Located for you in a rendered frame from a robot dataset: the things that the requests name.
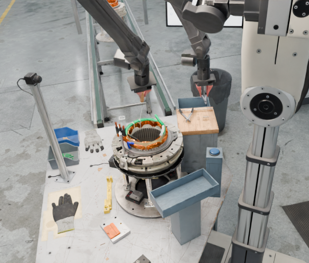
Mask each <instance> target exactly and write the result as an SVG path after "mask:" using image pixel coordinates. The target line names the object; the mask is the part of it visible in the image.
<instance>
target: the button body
mask: <svg viewBox="0 0 309 263"><path fill-rule="evenodd" d="M210 149H212V148H211V147H207V149H206V171H207V172H208V174H209V175H210V176H211V177H212V178H213V179H214V180H215V181H216V182H217V183H218V184H219V192H218V193H215V194H213V195H211V196H210V197H219V198H220V193H221V173H222V162H223V148H217V149H218V150H219V151H220V154H219V155H218V156H212V155H210V154H209V150H210Z"/></svg>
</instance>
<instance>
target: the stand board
mask: <svg viewBox="0 0 309 263"><path fill-rule="evenodd" d="M212 108H213V107H199V108H194V110H197V109H212ZM191 109H192V108H191ZM191 109H181V110H191ZM178 110H179V109H176V112H177V123H178V128H179V130H180V132H179V133H182V135H183V136H185V135H200V134H216V133H219V128H218V125H217V121H216V117H215V113H214V109H213V111H206V112H193V114H192V115H191V117H190V118H191V122H185V121H184V118H185V117H183V116H182V115H181V114H180V113H178ZM189 114H190V113H184V115H185V116H186V117H188V116H189ZM207 116H209V120H206V121H203V117H207Z"/></svg>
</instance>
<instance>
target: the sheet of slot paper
mask: <svg viewBox="0 0 309 263"><path fill-rule="evenodd" d="M65 193H67V194H68V195H71V199H72V203H74V202H75V201H77V202H78V203H79V204H78V208H77V211H76V214H75V217H74V220H75V219H80V218H82V204H81V186H77V187H72V188H67V189H63V190H58V191H55V192H50V193H48V198H47V210H46V211H44V212H43V227H42V238H41V242H42V241H48V232H50V231H54V236H53V239H56V238H60V237H65V236H66V232H64V233H60V234H57V232H58V226H57V224H56V222H55V221H54V218H53V207H52V203H53V202H54V203H55V204H56V206H57V205H58V200H59V197H60V196H63V198H64V194H65Z"/></svg>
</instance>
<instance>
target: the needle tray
mask: <svg viewBox="0 0 309 263"><path fill-rule="evenodd" d="M218 192H219V184H218V183H217V182H216V181H215V180H214V179H213V178H212V177H211V176H210V175H209V174H208V172H207V171H206V170H205V169H204V168H202V169H200V170H197V171H195V172H193V173H191V174H188V175H186V176H184V177H181V178H179V179H177V180H175V181H173V182H170V183H168V184H166V185H164V186H161V187H159V188H157V189H154V190H152V191H150V192H149V193H150V200H151V202H152V203H153V204H154V206H155V207H156V209H157V210H158V212H159V213H160V215H161V216H162V217H163V218H166V217H168V216H170V219H171V231H172V233H173V235H174V236H175V238H176V239H177V241H178V242H179V243H180V245H183V244H185V243H187V242H189V241H191V240H193V239H195V238H197V237H199V236H200V235H201V200H203V199H205V198H207V197H209V196H211V195H213V194H215V193H218Z"/></svg>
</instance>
